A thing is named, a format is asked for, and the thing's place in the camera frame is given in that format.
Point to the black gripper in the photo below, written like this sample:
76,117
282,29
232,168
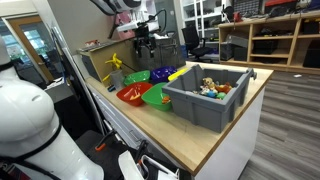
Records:
145,33

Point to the green plastic bowl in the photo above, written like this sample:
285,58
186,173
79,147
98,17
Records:
155,98
136,77

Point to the blue plastic bowl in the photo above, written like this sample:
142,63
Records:
163,73

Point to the yellow plastic bowl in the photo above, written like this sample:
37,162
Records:
176,74

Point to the red plastic bowl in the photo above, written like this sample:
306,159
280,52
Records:
133,90

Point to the tan cream plush doll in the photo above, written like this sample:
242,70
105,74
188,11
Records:
208,82

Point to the blue cream bear doll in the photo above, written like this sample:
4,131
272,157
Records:
211,93

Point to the orange red plush doll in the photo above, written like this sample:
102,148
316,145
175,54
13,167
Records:
224,88

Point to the green plush doll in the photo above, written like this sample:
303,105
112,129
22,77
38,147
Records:
221,96

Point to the large yellow clamp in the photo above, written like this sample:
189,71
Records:
114,61

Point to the black office chair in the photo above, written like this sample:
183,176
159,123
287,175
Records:
195,41

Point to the small orange toy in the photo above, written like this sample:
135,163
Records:
166,99

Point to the black slanted panel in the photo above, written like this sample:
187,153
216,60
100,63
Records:
76,86

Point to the grey plastic bin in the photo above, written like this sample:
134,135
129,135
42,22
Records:
200,113

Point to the orange black bar clamp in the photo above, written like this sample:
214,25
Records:
141,150
105,141

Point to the wooden framed door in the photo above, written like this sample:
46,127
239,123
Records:
30,46

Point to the white drawer cabinet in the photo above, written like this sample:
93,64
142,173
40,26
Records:
233,140

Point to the wooden shelf unit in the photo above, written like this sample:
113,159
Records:
286,46

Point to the white plastic bracket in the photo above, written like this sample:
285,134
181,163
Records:
130,166

